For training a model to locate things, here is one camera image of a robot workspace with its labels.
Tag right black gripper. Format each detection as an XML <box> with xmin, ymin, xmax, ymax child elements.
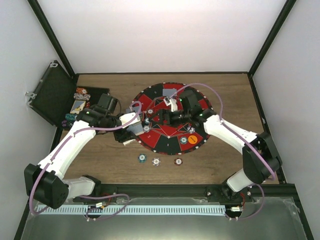
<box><xmin>149</xmin><ymin>108</ymin><xmax>191</xmax><ymax>128</ymax></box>

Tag blue backed card deck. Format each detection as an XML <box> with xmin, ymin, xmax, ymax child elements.
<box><xmin>122</xmin><ymin>123</ymin><xmax>144</xmax><ymax>146</ymax></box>

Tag brown red 100 chip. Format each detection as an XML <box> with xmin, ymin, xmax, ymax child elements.
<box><xmin>147</xmin><ymin>109</ymin><xmax>154</xmax><ymax>115</ymax></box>

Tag blue orange 10 chip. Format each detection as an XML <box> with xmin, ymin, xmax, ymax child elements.
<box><xmin>143</xmin><ymin>125</ymin><xmax>150</xmax><ymax>133</ymax></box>

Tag face down card top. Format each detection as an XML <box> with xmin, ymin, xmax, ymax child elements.
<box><xmin>162</xmin><ymin>88</ymin><xmax>177</xmax><ymax>97</ymax></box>

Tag orange big blind button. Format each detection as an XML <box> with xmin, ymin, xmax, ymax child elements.
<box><xmin>188</xmin><ymin>135</ymin><xmax>198</xmax><ymax>145</ymax></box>

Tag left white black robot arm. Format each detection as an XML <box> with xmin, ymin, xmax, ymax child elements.
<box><xmin>24</xmin><ymin>94</ymin><xmax>142</xmax><ymax>215</ymax></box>

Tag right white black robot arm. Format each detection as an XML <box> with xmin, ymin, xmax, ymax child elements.
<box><xmin>149</xmin><ymin>90</ymin><xmax>282</xmax><ymax>202</ymax></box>

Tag round red black poker mat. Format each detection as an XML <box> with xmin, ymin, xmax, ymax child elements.
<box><xmin>133</xmin><ymin>82</ymin><xmax>210</xmax><ymax>155</ymax></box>

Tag green blue chip stack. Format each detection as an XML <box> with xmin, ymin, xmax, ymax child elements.
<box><xmin>137</xmin><ymin>153</ymin><xmax>147</xmax><ymax>163</ymax></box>

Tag card box in case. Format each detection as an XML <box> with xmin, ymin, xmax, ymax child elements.
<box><xmin>69</xmin><ymin>100</ymin><xmax>86</xmax><ymax>114</ymax></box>

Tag chips inside case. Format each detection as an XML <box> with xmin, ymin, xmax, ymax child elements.
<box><xmin>61</xmin><ymin>87</ymin><xmax>91</xmax><ymax>128</ymax></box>

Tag black poker case lid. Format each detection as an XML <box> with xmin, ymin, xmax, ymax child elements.
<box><xmin>25</xmin><ymin>60</ymin><xmax>77</xmax><ymax>128</ymax></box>

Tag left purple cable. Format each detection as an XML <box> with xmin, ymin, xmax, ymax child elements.
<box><xmin>28</xmin><ymin>101</ymin><xmax>143</xmax><ymax>222</ymax></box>

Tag purple cable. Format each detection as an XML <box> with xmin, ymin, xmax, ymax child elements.
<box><xmin>28</xmin><ymin>101</ymin><xmax>143</xmax><ymax>222</ymax></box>
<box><xmin>169</xmin><ymin>83</ymin><xmax>277</xmax><ymax>221</ymax></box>

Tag light blue slotted rail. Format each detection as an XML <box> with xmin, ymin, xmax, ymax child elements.
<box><xmin>43</xmin><ymin>205</ymin><xmax>226</xmax><ymax>216</ymax></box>

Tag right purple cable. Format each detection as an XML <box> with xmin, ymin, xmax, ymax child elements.
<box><xmin>169</xmin><ymin>83</ymin><xmax>277</xmax><ymax>221</ymax></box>

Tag black front mounting rail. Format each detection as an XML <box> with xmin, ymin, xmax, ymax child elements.
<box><xmin>89</xmin><ymin>183</ymin><xmax>298</xmax><ymax>203</ymax></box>

